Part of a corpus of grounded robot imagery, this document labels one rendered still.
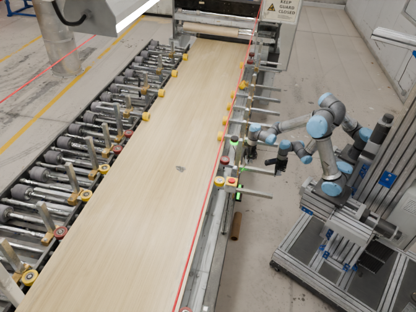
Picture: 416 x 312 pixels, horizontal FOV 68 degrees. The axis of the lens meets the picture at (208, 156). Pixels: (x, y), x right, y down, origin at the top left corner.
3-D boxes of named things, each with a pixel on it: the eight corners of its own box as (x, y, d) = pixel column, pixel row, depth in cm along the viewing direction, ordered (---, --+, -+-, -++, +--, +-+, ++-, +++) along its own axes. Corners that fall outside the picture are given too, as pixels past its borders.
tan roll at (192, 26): (274, 40, 438) (275, 31, 430) (273, 43, 429) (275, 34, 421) (177, 28, 455) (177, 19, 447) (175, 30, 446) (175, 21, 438)
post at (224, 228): (227, 229, 223) (234, 187, 194) (226, 234, 220) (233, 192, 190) (221, 228, 224) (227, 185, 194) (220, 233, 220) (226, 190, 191)
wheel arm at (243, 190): (272, 197, 234) (273, 193, 232) (272, 200, 232) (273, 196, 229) (216, 186, 240) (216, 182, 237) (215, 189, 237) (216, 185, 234)
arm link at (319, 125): (349, 186, 196) (332, 108, 176) (341, 200, 187) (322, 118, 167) (330, 184, 204) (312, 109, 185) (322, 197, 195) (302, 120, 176)
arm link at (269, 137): (280, 131, 207) (266, 125, 212) (272, 138, 200) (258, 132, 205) (278, 140, 212) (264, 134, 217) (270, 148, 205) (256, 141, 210)
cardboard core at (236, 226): (242, 212, 314) (238, 236, 292) (241, 217, 320) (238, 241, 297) (234, 211, 315) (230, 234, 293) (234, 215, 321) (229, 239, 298)
